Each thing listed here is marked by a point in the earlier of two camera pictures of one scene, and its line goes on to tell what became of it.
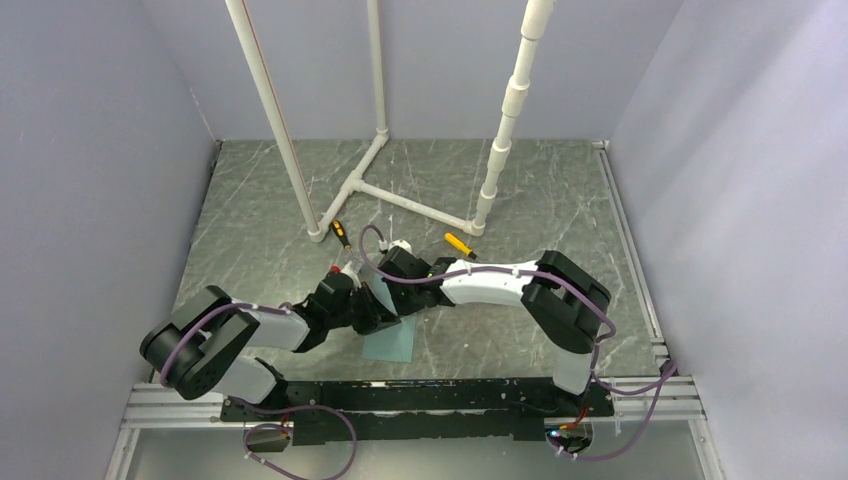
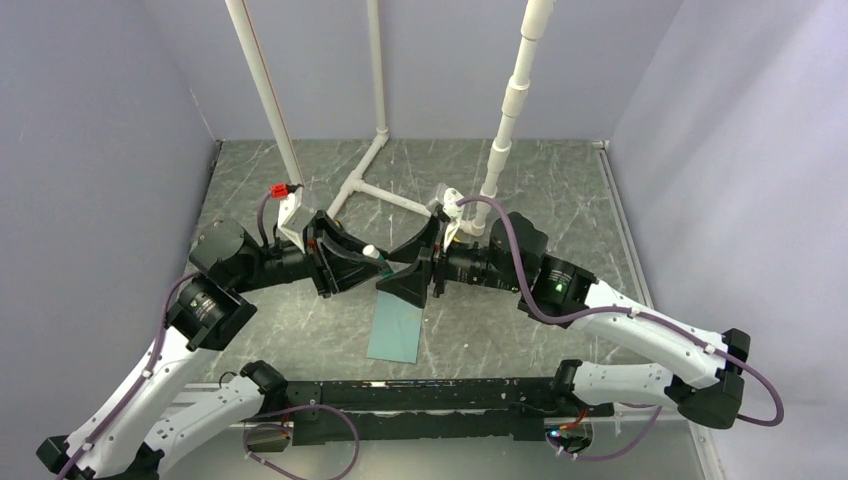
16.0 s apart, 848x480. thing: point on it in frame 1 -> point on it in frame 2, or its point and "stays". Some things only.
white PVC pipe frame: [539, 16] stays
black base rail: [476, 408] stays
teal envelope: [394, 342] stays
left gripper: [377, 315] -> [335, 256]
